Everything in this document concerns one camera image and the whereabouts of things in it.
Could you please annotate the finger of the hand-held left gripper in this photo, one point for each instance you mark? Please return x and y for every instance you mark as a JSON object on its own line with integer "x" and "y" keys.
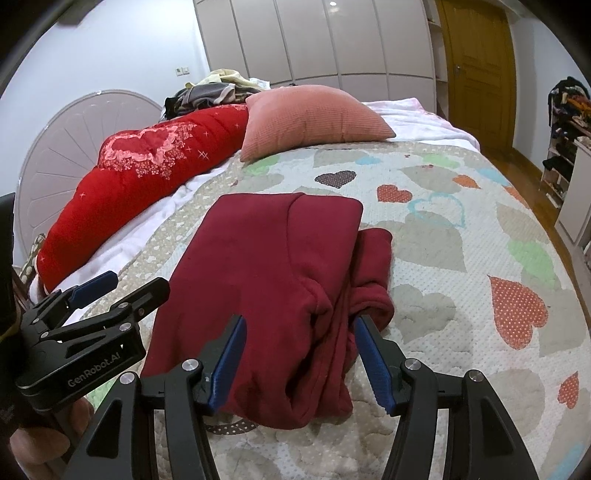
{"x": 94, "y": 284}
{"x": 143, "y": 295}

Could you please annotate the red floral comforter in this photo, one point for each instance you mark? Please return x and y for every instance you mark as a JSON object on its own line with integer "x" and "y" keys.
{"x": 115, "y": 184}

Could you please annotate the wooden door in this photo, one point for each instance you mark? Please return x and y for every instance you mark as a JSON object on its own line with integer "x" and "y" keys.
{"x": 480, "y": 69}

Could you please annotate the pile of clothes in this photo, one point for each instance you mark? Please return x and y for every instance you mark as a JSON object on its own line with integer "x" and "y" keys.
{"x": 207, "y": 94}

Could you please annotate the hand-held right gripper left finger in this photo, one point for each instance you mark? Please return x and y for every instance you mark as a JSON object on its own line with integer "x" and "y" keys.
{"x": 228, "y": 364}

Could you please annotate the cluttered shelf unit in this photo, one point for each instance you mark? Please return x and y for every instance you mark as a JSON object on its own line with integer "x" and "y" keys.
{"x": 561, "y": 134}

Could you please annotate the white round headboard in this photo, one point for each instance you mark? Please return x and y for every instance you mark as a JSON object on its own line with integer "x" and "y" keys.
{"x": 60, "y": 147}

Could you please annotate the white wardrobe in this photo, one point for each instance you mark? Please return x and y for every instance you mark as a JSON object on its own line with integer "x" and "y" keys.
{"x": 323, "y": 41}

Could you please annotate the person's left hand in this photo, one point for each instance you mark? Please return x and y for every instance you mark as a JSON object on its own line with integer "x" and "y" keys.
{"x": 37, "y": 445}

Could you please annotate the heart print quilt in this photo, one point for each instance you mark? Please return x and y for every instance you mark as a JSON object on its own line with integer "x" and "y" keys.
{"x": 461, "y": 277}

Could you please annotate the polka dot cloth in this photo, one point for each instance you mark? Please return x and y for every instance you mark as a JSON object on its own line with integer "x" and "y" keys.
{"x": 30, "y": 258}

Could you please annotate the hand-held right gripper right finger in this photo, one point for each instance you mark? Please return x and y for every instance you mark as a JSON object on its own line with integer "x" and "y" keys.
{"x": 374, "y": 360}

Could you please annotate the dark red sweater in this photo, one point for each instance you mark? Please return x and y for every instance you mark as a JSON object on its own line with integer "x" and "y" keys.
{"x": 258, "y": 277}

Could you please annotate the white cabinet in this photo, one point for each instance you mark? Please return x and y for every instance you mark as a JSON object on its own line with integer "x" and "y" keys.
{"x": 577, "y": 194}

